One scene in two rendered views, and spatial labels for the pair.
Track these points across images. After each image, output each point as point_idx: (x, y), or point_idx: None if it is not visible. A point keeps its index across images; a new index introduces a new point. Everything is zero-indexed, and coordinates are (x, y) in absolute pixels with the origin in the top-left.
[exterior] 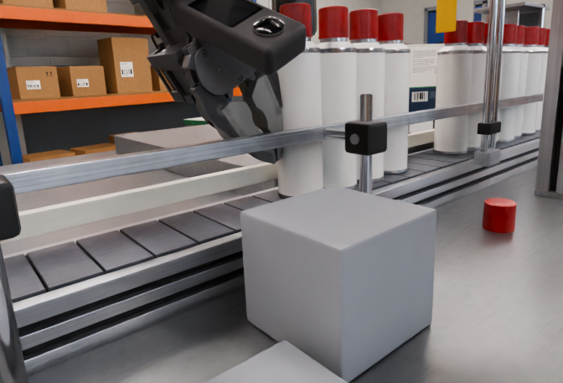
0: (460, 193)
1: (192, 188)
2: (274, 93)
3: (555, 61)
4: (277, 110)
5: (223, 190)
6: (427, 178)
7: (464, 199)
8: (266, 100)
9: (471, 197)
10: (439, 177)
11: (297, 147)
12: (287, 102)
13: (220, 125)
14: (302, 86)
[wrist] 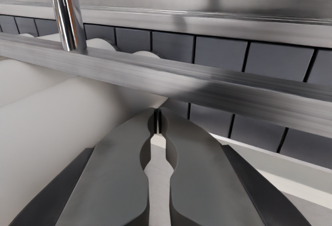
0: (12, 1)
1: (283, 168)
2: (77, 179)
3: None
4: (103, 148)
5: (231, 143)
6: (20, 4)
7: None
8: (112, 179)
9: None
10: (10, 3)
11: (125, 87)
12: (69, 146)
13: (278, 199)
14: (5, 137)
